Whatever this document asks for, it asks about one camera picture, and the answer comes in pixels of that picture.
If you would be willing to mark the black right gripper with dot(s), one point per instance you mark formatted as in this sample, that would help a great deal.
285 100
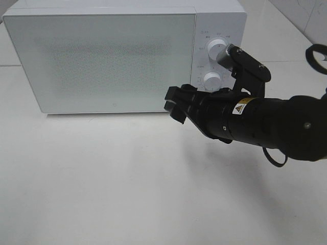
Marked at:
211 112

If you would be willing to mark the white timer knob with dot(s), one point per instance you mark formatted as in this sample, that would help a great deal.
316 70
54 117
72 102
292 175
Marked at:
212 81

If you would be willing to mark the white microwave door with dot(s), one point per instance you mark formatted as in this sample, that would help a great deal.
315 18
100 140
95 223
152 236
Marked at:
103 63

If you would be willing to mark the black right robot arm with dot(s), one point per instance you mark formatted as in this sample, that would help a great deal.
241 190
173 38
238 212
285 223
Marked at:
296 127

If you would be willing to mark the upper white power knob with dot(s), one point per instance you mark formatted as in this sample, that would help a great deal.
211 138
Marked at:
215 47

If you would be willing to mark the white microwave oven body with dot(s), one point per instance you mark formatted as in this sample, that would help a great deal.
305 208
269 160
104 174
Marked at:
213 19

